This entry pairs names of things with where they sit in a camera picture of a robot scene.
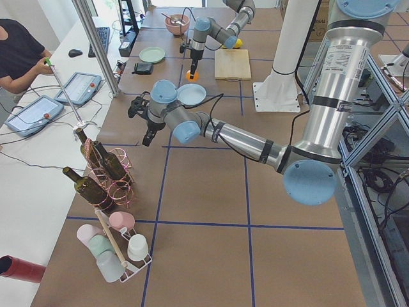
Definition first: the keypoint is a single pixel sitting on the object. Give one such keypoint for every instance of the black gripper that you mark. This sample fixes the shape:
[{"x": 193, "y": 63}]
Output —
[
  {"x": 194, "y": 56},
  {"x": 153, "y": 125}
]

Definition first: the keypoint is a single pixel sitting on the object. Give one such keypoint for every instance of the orange mandarin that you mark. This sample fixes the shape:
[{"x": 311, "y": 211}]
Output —
[{"x": 192, "y": 77}]

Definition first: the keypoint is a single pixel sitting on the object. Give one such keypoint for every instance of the light blue plate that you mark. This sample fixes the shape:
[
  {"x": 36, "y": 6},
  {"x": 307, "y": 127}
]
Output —
[{"x": 191, "y": 94}]

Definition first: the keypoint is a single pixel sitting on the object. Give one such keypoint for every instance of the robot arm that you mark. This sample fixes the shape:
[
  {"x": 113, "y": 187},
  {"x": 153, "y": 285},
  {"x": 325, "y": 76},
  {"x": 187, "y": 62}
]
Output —
[
  {"x": 227, "y": 37},
  {"x": 308, "y": 161}
]

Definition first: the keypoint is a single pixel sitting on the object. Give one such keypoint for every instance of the light green plate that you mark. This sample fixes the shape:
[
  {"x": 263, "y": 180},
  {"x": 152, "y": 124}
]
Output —
[{"x": 152, "y": 55}]

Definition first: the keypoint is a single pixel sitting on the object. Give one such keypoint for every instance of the bamboo cutting board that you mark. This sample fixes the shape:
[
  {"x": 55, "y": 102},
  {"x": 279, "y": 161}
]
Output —
[{"x": 232, "y": 64}]

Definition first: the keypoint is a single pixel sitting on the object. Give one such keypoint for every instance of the pink bowl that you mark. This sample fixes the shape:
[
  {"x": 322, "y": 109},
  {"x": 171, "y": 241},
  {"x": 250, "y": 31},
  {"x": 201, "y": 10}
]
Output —
[{"x": 176, "y": 29}]

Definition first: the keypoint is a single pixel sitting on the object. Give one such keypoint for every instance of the upper yellow lemon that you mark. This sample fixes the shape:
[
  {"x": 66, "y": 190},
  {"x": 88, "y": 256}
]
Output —
[{"x": 238, "y": 44}]

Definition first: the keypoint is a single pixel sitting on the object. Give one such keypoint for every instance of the dark wine bottle upper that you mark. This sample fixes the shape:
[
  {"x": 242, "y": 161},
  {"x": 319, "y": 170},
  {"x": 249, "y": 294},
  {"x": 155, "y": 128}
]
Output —
[{"x": 111, "y": 163}]

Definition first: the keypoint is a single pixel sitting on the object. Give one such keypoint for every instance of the dark wine bottle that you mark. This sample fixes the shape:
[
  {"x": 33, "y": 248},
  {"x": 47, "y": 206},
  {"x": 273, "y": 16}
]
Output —
[
  {"x": 88, "y": 150},
  {"x": 91, "y": 191},
  {"x": 111, "y": 163}
]

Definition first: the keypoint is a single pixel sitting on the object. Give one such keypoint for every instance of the grey folded cloth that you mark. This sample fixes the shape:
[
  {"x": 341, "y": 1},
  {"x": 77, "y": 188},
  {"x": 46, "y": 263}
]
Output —
[{"x": 143, "y": 68}]

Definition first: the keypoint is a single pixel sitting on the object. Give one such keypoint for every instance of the far teach pendant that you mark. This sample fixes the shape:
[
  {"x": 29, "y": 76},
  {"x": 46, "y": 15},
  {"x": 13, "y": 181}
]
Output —
[{"x": 81, "y": 87}]

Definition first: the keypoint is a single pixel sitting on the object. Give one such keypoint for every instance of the teach pendant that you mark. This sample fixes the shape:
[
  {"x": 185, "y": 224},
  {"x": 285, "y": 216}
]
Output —
[
  {"x": 81, "y": 87},
  {"x": 35, "y": 116}
]

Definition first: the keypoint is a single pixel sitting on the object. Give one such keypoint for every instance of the dark wine bottle lower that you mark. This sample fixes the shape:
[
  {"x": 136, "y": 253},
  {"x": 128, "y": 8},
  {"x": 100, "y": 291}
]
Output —
[{"x": 91, "y": 191}]

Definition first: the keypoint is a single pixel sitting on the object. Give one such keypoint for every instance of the pink cup on rack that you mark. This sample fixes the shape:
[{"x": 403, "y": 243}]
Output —
[{"x": 121, "y": 219}]

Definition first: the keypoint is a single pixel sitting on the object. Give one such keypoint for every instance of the black computer mouse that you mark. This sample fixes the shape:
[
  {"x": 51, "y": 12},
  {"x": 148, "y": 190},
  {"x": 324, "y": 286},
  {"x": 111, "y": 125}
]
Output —
[{"x": 74, "y": 53}]

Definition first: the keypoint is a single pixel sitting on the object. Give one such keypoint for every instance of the white cup on rack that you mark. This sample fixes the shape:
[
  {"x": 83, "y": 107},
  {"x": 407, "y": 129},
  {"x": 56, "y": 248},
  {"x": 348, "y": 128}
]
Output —
[{"x": 137, "y": 247}]

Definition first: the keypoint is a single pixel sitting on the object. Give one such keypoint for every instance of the near teach pendant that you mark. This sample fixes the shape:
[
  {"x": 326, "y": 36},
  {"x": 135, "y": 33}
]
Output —
[{"x": 35, "y": 116}]

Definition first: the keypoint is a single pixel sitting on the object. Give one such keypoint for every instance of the pale pink cup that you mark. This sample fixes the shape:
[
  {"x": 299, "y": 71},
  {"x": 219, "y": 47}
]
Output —
[{"x": 87, "y": 231}]

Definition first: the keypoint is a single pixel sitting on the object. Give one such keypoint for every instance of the mint green cup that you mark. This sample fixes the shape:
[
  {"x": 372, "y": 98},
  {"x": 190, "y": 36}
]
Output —
[{"x": 99, "y": 244}]

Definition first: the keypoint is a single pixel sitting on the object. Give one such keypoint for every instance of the metal rod green tip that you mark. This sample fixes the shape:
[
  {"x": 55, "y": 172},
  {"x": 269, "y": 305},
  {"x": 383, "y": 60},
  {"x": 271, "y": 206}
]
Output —
[{"x": 80, "y": 122}]

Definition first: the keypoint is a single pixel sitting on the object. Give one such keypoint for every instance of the light grey cup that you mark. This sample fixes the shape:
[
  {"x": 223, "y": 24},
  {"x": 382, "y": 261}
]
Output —
[{"x": 110, "y": 266}]

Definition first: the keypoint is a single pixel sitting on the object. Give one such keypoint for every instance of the person in black shirt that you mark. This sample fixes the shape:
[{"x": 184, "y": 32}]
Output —
[{"x": 22, "y": 57}]

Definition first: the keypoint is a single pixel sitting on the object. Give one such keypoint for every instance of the red cylinder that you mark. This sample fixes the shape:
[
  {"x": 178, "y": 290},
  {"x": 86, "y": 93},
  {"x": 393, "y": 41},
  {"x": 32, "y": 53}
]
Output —
[{"x": 20, "y": 269}]

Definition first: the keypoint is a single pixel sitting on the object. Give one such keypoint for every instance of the copper wire wine rack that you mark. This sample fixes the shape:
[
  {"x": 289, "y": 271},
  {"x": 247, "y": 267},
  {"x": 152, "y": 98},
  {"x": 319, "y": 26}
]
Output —
[{"x": 120, "y": 190}]

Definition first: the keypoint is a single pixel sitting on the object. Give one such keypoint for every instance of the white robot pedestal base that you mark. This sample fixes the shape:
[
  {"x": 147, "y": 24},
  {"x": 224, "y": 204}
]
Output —
[{"x": 278, "y": 92}]

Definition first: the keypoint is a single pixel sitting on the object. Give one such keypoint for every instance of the aluminium frame post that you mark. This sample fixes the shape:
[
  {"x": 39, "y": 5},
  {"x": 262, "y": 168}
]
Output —
[{"x": 86, "y": 19}]

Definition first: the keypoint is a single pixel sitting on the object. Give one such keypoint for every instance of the white wire cup rack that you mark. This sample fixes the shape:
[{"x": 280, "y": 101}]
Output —
[{"x": 133, "y": 266}]

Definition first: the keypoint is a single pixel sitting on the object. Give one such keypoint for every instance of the wooden rack handle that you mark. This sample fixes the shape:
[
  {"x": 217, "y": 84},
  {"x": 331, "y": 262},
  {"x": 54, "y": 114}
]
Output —
[{"x": 111, "y": 238}]

